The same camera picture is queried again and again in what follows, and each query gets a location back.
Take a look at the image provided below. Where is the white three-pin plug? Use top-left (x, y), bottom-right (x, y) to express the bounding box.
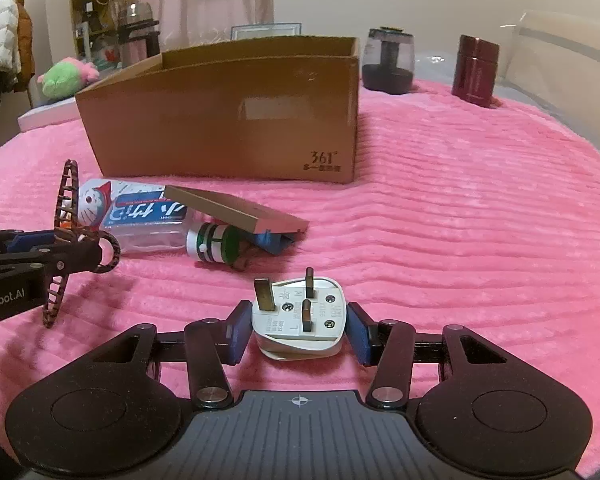
top-left (250, 266), bottom-right (349, 361)

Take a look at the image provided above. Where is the pink ribbed blanket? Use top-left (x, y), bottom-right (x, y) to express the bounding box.
top-left (0, 77), bottom-right (600, 480)

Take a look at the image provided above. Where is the brown cardboard box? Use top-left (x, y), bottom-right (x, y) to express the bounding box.
top-left (75, 35), bottom-right (361, 184)

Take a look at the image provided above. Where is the clear blue-label dental floss box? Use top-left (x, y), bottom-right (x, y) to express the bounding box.
top-left (77, 178), bottom-right (201, 256)

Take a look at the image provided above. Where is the brown translucent hair clip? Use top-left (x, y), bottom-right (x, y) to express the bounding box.
top-left (41, 159), bottom-right (121, 329)

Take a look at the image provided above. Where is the cluttered shelf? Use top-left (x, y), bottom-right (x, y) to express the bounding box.
top-left (69, 0), bottom-right (127, 61)

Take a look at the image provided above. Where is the orange jacket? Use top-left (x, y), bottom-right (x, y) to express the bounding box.
top-left (0, 0), bottom-right (36, 92)

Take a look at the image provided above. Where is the red-hooded blue cat figurine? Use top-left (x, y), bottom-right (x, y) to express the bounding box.
top-left (62, 183), bottom-right (115, 231)

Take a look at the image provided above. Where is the green and pink plush toy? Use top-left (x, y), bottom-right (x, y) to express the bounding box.
top-left (36, 57), bottom-right (101, 101)

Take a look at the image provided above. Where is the green and white small spool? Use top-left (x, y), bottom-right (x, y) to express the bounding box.
top-left (186, 222), bottom-right (241, 269)

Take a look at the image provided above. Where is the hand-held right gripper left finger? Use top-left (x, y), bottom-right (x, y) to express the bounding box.
top-left (80, 300), bottom-right (253, 411)

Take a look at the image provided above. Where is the gold square wall panel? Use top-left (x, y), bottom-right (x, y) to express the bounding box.
top-left (165, 185), bottom-right (309, 257)

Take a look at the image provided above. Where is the silver picture frame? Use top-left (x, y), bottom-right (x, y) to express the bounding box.
top-left (230, 22), bottom-right (301, 42)

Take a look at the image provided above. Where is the pink bottle with black frame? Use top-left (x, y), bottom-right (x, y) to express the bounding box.
top-left (116, 2), bottom-right (161, 69)

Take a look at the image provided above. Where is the white flat box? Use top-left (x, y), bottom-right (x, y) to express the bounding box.
top-left (18, 96), bottom-right (82, 132)

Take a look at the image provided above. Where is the dark red cylindrical container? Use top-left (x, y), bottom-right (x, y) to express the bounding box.
top-left (451, 34), bottom-right (501, 109)

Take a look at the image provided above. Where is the dark glass jar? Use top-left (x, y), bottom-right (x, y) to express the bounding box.
top-left (362, 26), bottom-right (415, 95)

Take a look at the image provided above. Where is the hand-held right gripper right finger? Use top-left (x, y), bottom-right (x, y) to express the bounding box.
top-left (346, 302), bottom-right (518, 410)

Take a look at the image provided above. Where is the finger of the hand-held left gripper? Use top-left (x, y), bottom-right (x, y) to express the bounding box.
top-left (0, 238), bottom-right (104, 276)
top-left (0, 227), bottom-right (62, 257)

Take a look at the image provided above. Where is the white puffer jacket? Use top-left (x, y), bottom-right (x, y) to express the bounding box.
top-left (0, 0), bottom-right (22, 74)

